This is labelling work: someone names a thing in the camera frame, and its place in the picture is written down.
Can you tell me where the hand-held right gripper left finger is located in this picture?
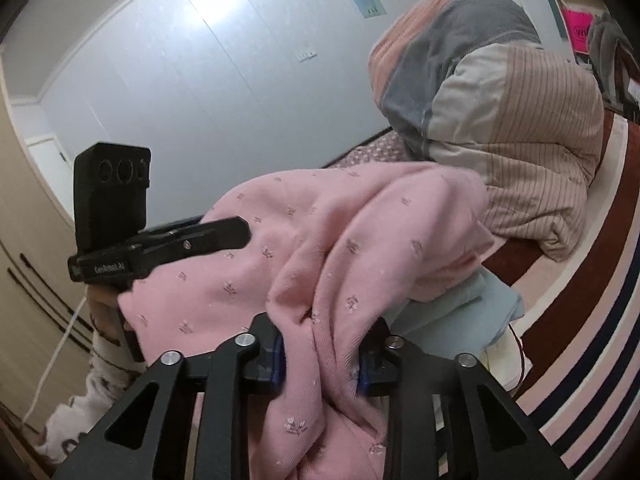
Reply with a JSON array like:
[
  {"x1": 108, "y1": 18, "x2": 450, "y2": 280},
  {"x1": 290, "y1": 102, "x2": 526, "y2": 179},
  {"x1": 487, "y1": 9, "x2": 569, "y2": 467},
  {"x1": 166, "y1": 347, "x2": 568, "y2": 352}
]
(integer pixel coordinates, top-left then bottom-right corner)
[{"x1": 50, "y1": 312, "x2": 286, "y2": 480}]

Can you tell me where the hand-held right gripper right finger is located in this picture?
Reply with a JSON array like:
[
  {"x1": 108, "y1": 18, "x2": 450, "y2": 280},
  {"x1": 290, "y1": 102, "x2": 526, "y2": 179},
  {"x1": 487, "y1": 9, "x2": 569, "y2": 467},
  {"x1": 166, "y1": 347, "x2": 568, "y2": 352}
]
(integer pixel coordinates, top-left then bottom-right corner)
[{"x1": 352, "y1": 317, "x2": 576, "y2": 480}]

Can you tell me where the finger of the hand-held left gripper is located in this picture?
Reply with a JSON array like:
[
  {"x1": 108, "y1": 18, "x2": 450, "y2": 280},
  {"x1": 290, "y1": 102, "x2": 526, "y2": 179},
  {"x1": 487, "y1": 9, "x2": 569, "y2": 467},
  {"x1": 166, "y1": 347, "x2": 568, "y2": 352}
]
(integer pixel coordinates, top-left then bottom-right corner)
[{"x1": 144, "y1": 215, "x2": 252, "y2": 275}]

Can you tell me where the pink flower-print garment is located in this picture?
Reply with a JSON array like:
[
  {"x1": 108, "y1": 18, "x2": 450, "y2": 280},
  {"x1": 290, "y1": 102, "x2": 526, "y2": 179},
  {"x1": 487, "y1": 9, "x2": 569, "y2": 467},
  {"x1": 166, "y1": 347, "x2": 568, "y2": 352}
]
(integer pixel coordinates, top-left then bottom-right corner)
[{"x1": 117, "y1": 162, "x2": 508, "y2": 480}]

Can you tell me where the person's left forearm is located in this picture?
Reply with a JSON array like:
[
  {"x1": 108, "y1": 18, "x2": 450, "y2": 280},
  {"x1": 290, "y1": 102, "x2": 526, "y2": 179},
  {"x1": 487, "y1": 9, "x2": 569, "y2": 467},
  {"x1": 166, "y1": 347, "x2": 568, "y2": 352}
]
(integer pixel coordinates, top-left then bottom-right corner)
[{"x1": 37, "y1": 332, "x2": 148, "y2": 466}]

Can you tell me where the person's left hand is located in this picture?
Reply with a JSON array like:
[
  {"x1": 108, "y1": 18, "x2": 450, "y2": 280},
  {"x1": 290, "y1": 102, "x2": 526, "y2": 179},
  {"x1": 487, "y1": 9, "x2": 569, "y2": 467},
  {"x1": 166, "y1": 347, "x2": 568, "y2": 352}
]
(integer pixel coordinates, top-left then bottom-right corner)
[{"x1": 86, "y1": 282, "x2": 136, "y2": 348}]

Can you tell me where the beige wardrobe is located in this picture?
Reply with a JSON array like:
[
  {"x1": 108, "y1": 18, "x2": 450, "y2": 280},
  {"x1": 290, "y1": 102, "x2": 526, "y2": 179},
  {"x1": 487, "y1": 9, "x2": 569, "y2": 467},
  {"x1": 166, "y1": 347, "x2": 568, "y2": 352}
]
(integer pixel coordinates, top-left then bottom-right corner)
[{"x1": 0, "y1": 60, "x2": 96, "y2": 431}]

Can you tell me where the light blue folded cloth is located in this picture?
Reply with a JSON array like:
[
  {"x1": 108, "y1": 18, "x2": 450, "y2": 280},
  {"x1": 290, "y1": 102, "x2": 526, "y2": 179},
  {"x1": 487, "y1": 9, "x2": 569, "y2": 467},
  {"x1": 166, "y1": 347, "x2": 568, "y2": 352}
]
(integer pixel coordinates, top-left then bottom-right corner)
[{"x1": 390, "y1": 272, "x2": 526, "y2": 353}]

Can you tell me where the white folded cloth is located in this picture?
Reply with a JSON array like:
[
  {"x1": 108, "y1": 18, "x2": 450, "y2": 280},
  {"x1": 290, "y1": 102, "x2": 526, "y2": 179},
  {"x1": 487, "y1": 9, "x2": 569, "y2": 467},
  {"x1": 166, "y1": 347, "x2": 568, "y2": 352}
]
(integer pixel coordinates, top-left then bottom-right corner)
[{"x1": 477, "y1": 329, "x2": 535, "y2": 398}]

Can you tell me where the brown dotted cloth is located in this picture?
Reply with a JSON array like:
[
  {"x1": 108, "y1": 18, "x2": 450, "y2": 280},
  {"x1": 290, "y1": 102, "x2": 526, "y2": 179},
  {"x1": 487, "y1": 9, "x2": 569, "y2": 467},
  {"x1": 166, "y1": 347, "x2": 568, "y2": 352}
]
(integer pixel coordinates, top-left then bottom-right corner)
[{"x1": 322, "y1": 132, "x2": 416, "y2": 170}]

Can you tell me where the striped bed sheet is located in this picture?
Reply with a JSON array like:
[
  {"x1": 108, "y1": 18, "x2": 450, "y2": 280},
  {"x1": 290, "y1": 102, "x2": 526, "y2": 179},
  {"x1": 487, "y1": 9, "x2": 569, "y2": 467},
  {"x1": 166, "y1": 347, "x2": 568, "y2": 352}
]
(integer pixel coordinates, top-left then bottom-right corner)
[{"x1": 487, "y1": 110, "x2": 640, "y2": 480}]

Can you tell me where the folded patchwork quilt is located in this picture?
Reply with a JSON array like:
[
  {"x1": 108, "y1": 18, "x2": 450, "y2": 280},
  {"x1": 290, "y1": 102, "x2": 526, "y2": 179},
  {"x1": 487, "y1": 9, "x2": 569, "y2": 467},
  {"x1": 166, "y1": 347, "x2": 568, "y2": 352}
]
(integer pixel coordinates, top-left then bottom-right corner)
[{"x1": 367, "y1": 0, "x2": 606, "y2": 263}]

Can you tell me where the pink bag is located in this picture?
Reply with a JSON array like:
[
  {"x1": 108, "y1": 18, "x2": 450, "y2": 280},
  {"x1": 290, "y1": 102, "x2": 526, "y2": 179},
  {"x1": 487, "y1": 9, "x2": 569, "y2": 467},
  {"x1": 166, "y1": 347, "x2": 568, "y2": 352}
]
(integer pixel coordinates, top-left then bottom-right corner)
[{"x1": 559, "y1": 4, "x2": 597, "y2": 54}]

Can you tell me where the white cable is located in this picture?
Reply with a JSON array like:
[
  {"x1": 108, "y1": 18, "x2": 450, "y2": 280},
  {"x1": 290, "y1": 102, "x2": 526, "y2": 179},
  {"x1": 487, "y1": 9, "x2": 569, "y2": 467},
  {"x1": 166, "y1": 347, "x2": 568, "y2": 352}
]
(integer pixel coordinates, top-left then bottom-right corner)
[{"x1": 22, "y1": 299, "x2": 87, "y2": 427}]

